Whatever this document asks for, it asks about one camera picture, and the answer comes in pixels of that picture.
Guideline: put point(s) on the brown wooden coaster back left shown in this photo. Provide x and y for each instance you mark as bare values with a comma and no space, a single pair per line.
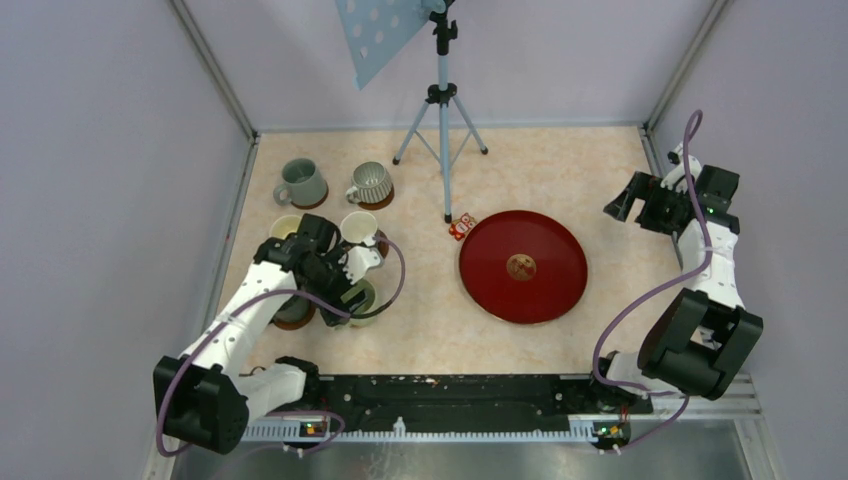
311,206

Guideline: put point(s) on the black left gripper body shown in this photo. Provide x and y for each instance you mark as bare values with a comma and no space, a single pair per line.
330,281

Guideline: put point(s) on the light green mug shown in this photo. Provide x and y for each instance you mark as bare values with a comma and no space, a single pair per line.
365,300

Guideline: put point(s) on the brown wooden coaster front left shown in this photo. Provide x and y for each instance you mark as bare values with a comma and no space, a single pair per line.
290,325

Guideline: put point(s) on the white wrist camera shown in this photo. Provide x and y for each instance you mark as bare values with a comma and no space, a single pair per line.
358,261
676,180

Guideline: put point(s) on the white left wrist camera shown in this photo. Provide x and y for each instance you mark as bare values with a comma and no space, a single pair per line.
358,261

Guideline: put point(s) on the red owl number tag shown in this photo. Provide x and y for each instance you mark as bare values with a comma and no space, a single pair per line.
460,227

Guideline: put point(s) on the dark green mug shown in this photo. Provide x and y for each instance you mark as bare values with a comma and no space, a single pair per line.
295,307

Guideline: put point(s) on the cream ceramic mug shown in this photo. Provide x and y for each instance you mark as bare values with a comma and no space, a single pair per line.
285,225

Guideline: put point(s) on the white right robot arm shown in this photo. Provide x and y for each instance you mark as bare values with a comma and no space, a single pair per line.
703,338

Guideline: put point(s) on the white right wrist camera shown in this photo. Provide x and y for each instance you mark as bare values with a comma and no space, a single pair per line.
676,180

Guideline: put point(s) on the ribbed grey white cup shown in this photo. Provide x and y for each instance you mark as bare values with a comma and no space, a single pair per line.
371,183

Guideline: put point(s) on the white faceted cup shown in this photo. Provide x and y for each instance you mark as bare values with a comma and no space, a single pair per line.
359,228

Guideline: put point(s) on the blue perforated board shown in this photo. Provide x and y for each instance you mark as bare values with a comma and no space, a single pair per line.
376,30

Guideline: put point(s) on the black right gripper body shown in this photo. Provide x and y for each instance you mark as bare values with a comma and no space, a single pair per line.
659,208

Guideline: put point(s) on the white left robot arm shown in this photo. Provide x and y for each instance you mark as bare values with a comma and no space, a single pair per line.
201,397

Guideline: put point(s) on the red round tray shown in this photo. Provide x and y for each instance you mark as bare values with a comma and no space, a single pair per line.
523,267

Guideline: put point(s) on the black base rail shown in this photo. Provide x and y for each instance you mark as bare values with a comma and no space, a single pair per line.
458,404

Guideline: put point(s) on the light blue tripod stand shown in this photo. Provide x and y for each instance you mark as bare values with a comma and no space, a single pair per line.
443,94

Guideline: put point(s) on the grey ceramic mug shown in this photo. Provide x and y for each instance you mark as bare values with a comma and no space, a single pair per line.
303,183

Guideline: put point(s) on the brown wooden coaster back middle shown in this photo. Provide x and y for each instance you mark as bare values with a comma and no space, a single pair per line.
378,205

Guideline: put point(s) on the dark brown wooden coaster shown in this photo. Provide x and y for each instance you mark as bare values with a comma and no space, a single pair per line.
383,247

